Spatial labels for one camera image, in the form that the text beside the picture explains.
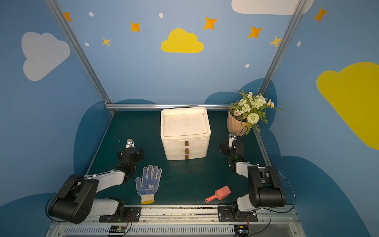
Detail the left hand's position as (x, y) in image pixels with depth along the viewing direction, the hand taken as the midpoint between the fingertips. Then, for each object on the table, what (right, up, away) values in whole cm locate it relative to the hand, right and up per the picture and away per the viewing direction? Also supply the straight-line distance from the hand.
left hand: (131, 147), depth 91 cm
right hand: (+65, +4, +4) cm, 65 cm away
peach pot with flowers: (+71, +22, -7) cm, 75 cm away
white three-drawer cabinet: (+34, +10, -11) cm, 37 cm away
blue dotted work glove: (+14, -19, -5) cm, 24 cm away
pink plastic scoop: (+53, -24, -11) cm, 59 cm away
